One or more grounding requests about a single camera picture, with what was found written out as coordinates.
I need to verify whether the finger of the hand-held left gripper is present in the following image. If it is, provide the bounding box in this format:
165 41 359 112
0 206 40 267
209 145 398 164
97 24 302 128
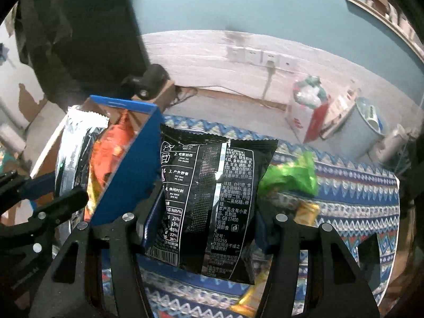
28 187 90 230
0 170 55 214

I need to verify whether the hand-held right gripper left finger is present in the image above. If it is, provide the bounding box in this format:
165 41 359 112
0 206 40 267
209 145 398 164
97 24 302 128
29 182 164 318

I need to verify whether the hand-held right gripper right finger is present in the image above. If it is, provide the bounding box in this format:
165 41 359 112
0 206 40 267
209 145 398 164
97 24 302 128
253 214 381 318

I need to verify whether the blue cardboard box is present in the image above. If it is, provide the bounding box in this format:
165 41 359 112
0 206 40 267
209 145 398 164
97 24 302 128
30 95 164 236

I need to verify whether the silver foil snack packet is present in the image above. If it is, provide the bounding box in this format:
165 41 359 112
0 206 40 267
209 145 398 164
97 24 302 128
54 105 111 236

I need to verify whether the black snack packet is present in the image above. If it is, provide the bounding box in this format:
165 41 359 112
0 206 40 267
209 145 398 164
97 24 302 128
144 124 279 286

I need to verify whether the red orange snack packet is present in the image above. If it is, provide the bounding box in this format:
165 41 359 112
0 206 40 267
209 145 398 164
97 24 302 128
90 111 140 187

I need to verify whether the long yellow snack packet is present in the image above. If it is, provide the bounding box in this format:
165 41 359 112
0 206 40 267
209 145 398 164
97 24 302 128
231 201 321 317

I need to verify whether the blue patterned tablecloth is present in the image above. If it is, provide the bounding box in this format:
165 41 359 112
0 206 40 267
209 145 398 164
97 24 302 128
99 114 402 318

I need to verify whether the red white carton box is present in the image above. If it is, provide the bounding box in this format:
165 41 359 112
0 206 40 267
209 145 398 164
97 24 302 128
291 98 331 144

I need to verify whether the small brown cardboard box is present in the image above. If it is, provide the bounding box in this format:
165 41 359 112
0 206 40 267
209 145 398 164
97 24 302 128
132 79 177 107

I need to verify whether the pale blue bucket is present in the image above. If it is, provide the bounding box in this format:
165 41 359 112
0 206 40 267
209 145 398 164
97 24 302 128
337 97 389 160

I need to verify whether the flattened white cardboard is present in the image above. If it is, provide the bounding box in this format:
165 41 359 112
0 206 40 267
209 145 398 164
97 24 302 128
319 79 362 140

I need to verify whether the clear plastic waste bag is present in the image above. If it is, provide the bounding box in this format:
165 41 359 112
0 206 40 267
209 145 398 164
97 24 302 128
293 75 329 108

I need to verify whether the white kettle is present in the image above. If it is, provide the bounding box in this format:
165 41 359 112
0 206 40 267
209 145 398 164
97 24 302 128
377 124 415 162

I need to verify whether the large black screen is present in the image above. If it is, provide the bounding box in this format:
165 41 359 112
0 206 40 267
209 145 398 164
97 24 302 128
15 0 152 104

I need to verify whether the black camera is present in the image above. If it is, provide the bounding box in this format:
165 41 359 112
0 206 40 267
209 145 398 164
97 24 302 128
121 64 168 100

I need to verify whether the black floor cable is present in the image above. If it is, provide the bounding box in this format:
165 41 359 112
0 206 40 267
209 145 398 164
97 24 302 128
175 85 289 111

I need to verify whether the grey power cable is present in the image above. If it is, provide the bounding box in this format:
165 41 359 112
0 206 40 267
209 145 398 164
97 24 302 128
263 61 276 100

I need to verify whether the wooden wall shelf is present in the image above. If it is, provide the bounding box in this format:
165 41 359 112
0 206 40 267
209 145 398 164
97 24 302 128
344 0 424 61

